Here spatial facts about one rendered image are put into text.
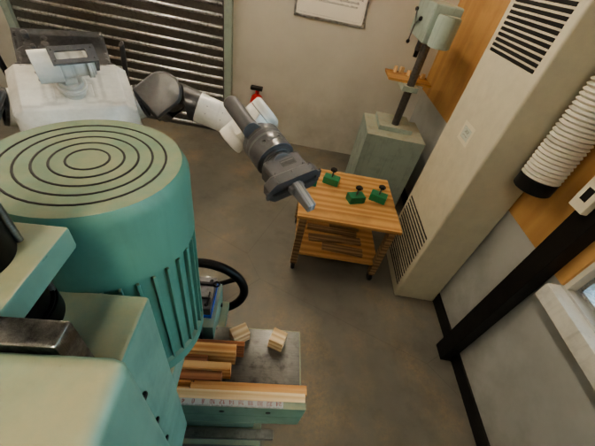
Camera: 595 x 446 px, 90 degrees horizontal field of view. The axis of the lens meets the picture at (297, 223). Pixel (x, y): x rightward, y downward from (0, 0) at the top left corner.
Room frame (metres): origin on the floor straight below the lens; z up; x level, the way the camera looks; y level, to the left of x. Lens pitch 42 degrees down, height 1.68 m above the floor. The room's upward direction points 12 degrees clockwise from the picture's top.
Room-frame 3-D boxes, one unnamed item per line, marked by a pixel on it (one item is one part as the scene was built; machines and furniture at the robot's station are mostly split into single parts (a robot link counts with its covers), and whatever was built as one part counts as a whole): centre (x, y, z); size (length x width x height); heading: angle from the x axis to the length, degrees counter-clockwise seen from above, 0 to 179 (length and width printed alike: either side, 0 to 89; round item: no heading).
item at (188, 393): (0.20, 0.19, 0.92); 0.60 x 0.02 x 0.05; 99
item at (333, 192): (1.66, -0.29, 0.32); 0.66 x 0.57 x 0.64; 95
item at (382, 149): (2.52, -0.62, 0.79); 0.62 x 0.48 x 1.58; 2
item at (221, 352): (0.30, 0.17, 0.94); 0.18 x 0.02 x 0.07; 99
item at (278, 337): (0.38, -0.02, 0.92); 0.04 x 0.04 x 0.04; 78
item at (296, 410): (0.18, 0.19, 0.93); 0.60 x 0.02 x 0.06; 99
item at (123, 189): (0.22, 0.20, 1.35); 0.18 x 0.18 x 0.31
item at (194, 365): (0.26, 0.18, 0.93); 0.20 x 0.02 x 0.06; 99
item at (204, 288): (0.41, 0.23, 0.99); 0.13 x 0.11 x 0.06; 99
